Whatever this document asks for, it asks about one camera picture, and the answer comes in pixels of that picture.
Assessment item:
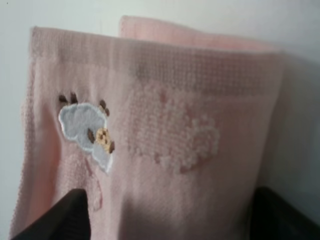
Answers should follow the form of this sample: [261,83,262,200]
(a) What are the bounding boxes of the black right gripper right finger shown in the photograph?
[249,187,320,240]

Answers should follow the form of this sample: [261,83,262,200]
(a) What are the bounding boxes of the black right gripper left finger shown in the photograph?
[13,188,91,240]

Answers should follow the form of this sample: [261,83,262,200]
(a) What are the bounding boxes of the pink terry towel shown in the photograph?
[9,16,283,240]

